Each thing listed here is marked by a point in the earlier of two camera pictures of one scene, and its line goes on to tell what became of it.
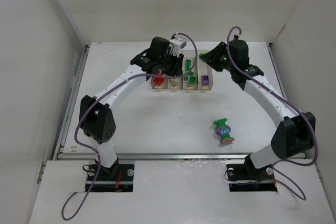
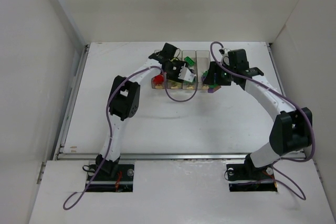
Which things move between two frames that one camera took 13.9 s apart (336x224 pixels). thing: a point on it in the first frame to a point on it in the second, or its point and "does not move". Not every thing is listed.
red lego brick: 158,81 does not move
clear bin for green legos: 190,82 does not move
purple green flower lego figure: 223,130 to 211,88
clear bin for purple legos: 204,74 does not move
